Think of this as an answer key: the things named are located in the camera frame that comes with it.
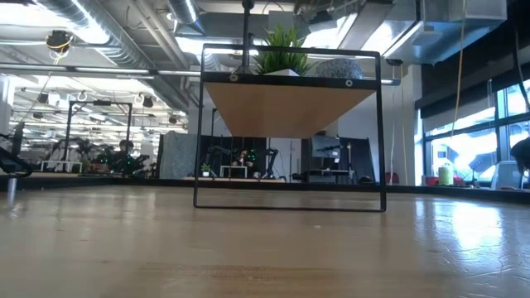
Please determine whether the person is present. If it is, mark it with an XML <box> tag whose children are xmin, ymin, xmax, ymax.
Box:
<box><xmin>110</xmin><ymin>139</ymin><xmax>141</xmax><ymax>175</ymax></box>
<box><xmin>509</xmin><ymin>137</ymin><xmax>530</xmax><ymax>175</ymax></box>
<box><xmin>234</xmin><ymin>149</ymin><xmax>258</xmax><ymax>167</ymax></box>

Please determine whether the pale blue patterned candle tin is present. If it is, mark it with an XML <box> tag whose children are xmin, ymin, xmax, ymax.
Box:
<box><xmin>315</xmin><ymin>57</ymin><xmax>364</xmax><ymax>79</ymax></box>

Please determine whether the black gantry frame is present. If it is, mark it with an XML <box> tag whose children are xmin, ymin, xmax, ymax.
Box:
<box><xmin>65</xmin><ymin>100</ymin><xmax>134</xmax><ymax>162</ymax></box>

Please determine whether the white background riser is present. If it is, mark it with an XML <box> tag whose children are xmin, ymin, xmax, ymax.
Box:
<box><xmin>219</xmin><ymin>164</ymin><xmax>249</xmax><ymax>179</ymax></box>

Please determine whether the yellow hanging cable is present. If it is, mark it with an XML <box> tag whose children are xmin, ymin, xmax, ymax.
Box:
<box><xmin>450</xmin><ymin>0</ymin><xmax>468</xmax><ymax>137</ymax></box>

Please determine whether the wooden shelf riser black frame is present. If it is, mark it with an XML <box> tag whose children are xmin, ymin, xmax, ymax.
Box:
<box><xmin>193</xmin><ymin>43</ymin><xmax>387</xmax><ymax>213</ymax></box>

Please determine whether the black partition curtain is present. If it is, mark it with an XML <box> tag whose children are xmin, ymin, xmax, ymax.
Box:
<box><xmin>199</xmin><ymin>134</ymin><xmax>270</xmax><ymax>178</ymax></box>

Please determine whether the green potted plant white pot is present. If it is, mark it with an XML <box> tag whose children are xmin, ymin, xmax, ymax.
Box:
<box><xmin>253</xmin><ymin>23</ymin><xmax>319</xmax><ymax>77</ymax></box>

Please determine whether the background monitor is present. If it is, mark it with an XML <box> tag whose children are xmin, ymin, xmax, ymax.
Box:
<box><xmin>311</xmin><ymin>135</ymin><xmax>341</xmax><ymax>160</ymax></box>

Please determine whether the grey partition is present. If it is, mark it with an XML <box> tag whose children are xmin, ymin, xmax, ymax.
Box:
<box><xmin>158</xmin><ymin>131</ymin><xmax>200</xmax><ymax>180</ymax></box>

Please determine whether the silver rectangular air duct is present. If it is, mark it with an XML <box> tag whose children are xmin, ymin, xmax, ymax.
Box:
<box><xmin>383</xmin><ymin>0</ymin><xmax>508</xmax><ymax>66</ymax></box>

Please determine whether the yellow green jug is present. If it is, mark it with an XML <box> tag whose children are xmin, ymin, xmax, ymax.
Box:
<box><xmin>438</xmin><ymin>163</ymin><xmax>455</xmax><ymax>187</ymax></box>

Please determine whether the yellow black cable coil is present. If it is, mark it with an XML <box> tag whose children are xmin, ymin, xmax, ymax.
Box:
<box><xmin>44</xmin><ymin>30</ymin><xmax>76</xmax><ymax>55</ymax></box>

